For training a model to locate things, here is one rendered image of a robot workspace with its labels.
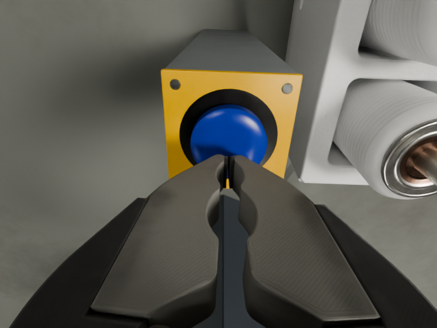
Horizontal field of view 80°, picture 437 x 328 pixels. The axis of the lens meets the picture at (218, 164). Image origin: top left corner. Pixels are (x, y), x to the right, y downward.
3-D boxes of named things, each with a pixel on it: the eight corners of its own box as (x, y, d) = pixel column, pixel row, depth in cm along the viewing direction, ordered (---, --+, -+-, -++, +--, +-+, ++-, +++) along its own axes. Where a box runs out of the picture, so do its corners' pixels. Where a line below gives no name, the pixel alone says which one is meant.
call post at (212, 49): (245, 78, 43) (280, 189, 17) (203, 77, 43) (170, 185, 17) (249, 30, 40) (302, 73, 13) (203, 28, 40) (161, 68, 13)
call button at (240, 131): (258, 162, 16) (263, 181, 15) (194, 160, 16) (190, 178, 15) (266, 98, 14) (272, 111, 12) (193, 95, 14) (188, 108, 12)
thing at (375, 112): (393, 79, 36) (521, 131, 21) (351, 137, 41) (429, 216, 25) (334, 51, 35) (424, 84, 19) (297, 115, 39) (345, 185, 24)
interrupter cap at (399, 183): (497, 136, 21) (504, 139, 21) (427, 204, 25) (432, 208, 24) (423, 101, 20) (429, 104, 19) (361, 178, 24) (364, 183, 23)
